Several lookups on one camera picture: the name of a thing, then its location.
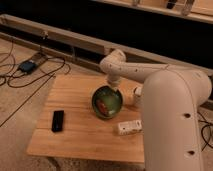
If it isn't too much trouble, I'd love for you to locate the green ceramic bowl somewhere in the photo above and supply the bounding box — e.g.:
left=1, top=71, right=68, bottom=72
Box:
left=91, top=86, right=123, bottom=120

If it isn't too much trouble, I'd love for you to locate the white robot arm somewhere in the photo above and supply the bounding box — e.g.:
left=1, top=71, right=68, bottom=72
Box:
left=100, top=49, right=212, bottom=171

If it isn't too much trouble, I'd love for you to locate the brown food in bowl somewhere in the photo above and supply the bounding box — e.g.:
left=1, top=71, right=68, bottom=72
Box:
left=98, top=102, right=108, bottom=112

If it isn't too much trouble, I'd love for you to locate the white cup with lid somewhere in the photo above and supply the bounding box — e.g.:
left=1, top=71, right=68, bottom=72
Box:
left=133, top=87, right=142, bottom=107

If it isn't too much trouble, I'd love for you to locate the white plastic bottle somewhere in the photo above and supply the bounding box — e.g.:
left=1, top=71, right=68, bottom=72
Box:
left=117, top=120, right=142, bottom=135

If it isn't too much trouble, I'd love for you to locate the wooden folding table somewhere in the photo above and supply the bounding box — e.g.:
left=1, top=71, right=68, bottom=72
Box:
left=27, top=75, right=144, bottom=163

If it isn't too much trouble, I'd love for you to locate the black phone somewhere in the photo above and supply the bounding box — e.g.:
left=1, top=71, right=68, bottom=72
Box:
left=51, top=110, right=64, bottom=132

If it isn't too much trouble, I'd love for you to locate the black power adapter box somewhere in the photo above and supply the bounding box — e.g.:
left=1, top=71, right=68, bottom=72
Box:
left=18, top=61, right=36, bottom=73

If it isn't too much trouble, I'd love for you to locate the long wooden beam rail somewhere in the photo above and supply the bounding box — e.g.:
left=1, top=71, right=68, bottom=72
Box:
left=0, top=14, right=213, bottom=75

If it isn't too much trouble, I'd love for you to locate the black floor cable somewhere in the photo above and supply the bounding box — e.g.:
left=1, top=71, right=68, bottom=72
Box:
left=0, top=39, right=72, bottom=128

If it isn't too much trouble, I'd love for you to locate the black cable right side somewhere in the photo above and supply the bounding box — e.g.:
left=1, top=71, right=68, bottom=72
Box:
left=198, top=109, right=213, bottom=151

